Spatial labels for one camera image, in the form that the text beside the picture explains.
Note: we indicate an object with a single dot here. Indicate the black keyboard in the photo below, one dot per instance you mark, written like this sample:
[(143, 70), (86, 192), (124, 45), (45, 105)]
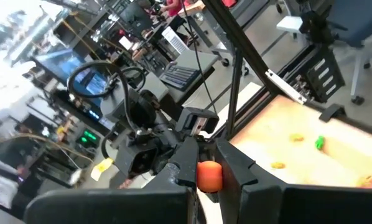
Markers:
[(179, 76)]

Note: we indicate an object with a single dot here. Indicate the green skeleton toy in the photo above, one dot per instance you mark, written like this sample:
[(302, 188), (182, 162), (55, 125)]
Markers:
[(319, 142)]

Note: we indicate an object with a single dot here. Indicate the grey desk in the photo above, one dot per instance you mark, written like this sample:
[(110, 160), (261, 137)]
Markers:
[(201, 59)]

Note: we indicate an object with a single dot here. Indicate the white ribbed box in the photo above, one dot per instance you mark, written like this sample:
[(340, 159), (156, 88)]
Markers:
[(175, 40)]

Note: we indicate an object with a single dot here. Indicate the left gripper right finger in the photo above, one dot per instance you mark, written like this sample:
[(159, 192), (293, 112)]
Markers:
[(282, 208)]

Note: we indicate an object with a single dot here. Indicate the orange skeleton toy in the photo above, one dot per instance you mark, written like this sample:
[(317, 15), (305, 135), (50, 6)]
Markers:
[(297, 137), (277, 165), (368, 181), (209, 175)]

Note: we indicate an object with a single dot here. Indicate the black computer case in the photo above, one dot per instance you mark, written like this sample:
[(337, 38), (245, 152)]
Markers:
[(88, 137)]

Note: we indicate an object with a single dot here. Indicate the long silver bar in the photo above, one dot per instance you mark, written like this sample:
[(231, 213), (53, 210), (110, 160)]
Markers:
[(285, 87)]

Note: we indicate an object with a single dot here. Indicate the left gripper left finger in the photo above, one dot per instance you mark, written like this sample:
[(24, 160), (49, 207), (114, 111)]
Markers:
[(142, 208)]

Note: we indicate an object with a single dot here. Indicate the blue-screen monitor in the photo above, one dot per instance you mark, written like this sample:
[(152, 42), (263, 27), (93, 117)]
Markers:
[(64, 65)]

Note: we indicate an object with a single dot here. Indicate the blue office chair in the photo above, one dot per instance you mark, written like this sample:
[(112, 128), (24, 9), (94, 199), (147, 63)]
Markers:
[(354, 18)]

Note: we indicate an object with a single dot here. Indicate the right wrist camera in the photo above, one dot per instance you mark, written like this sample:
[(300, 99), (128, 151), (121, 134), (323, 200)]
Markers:
[(139, 160)]

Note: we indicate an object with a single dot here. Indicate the black aluminium table frame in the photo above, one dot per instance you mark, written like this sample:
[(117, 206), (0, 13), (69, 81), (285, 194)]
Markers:
[(234, 37)]

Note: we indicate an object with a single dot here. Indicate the black edge bracket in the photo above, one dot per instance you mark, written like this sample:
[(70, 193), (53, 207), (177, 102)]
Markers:
[(330, 113)]

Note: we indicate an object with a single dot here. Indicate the person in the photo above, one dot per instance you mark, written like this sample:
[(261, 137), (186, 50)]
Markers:
[(173, 6)]

